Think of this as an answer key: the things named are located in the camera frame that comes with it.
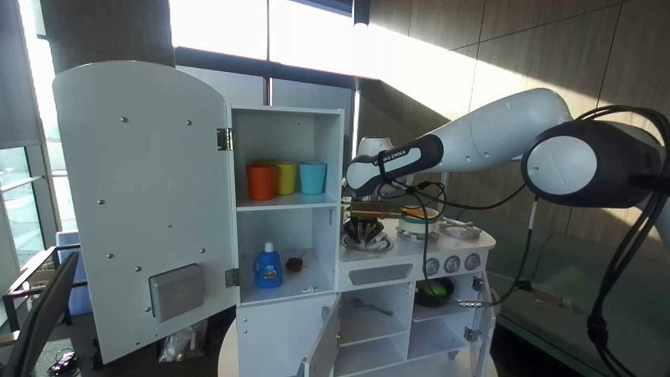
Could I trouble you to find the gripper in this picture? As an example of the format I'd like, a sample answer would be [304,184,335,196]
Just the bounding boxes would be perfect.
[344,215,389,246]

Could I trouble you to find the white towel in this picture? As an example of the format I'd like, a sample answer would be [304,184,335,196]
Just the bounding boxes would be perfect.
[340,232,395,253]

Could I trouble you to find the white pot with teal band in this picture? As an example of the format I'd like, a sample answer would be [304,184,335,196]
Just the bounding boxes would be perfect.
[398,206,440,235]

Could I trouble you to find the blue cup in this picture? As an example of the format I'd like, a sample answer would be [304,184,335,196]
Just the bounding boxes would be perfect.
[299,162,327,195]

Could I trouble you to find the yellow cup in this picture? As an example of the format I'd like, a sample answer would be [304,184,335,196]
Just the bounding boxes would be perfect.
[274,161,298,196]

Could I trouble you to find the black pan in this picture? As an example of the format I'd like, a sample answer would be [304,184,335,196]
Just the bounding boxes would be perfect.
[415,278,455,308]

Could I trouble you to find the blue detergent bottle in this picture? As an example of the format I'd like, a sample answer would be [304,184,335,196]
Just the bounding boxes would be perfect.
[253,241,283,289]

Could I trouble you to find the orange cup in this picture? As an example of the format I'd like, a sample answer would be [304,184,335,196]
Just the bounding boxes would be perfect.
[246,164,278,201]

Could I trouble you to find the small white cabinet door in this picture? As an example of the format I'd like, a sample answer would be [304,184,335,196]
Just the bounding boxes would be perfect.
[300,307,341,377]

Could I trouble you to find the white toy kitchen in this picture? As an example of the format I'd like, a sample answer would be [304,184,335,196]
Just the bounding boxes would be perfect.
[52,60,497,377]

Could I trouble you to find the white freezer door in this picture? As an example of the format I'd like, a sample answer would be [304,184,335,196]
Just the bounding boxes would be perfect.
[236,293,339,377]

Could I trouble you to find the white oven door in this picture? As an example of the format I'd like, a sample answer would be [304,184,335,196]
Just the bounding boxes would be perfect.
[470,272,497,377]

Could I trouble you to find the clear plastic bag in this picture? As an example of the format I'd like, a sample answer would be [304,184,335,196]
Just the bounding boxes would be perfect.
[159,319,209,363]

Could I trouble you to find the tall white fridge door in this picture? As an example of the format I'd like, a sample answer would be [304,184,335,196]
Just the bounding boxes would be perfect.
[52,60,239,365]

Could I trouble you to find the window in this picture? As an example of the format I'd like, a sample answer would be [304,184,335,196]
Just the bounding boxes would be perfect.
[0,0,64,268]
[167,0,362,76]

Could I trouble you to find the black chair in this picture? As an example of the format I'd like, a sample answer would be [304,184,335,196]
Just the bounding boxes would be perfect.
[0,251,80,377]

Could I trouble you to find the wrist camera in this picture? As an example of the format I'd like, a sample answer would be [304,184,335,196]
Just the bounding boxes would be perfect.
[343,202,405,218]

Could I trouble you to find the black frame cart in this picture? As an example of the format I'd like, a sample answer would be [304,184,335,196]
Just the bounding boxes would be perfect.
[2,243,88,334]

